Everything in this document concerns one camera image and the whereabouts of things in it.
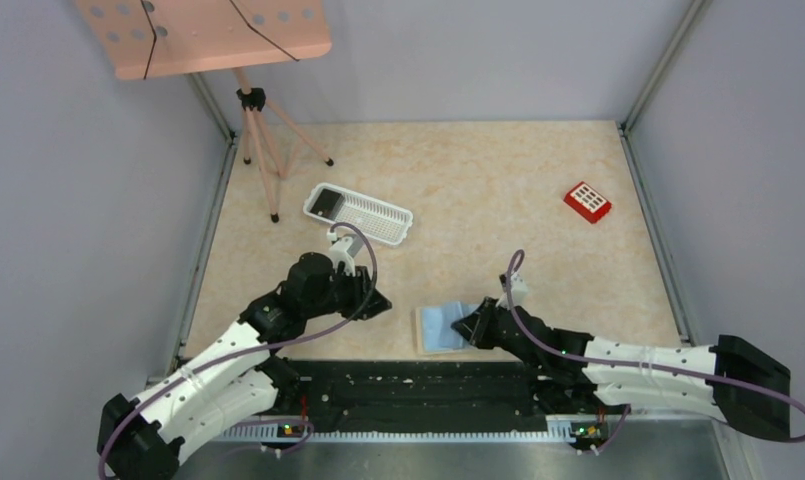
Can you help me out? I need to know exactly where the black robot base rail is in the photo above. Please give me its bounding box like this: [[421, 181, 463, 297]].
[[265, 360, 617, 434]]

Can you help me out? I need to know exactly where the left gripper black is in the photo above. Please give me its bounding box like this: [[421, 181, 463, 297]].
[[304, 263, 392, 321]]

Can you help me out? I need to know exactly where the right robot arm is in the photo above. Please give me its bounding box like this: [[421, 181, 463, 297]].
[[453, 298, 791, 442]]

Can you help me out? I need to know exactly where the pink music stand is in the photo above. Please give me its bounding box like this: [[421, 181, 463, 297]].
[[74, 0, 334, 222]]

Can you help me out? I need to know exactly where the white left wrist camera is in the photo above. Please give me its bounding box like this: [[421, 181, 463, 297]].
[[326, 230, 365, 276]]

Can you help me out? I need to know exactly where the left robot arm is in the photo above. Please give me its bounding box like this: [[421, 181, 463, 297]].
[[96, 252, 392, 479]]

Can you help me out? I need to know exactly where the red toy brick block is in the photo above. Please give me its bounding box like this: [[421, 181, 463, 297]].
[[563, 181, 613, 224]]

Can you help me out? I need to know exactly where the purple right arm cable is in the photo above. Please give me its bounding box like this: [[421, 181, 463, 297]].
[[503, 249, 805, 458]]

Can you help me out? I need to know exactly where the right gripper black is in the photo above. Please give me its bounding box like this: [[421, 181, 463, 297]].
[[452, 295, 543, 367]]

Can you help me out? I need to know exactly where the white plastic basket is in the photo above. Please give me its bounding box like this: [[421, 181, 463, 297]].
[[303, 182, 414, 247]]

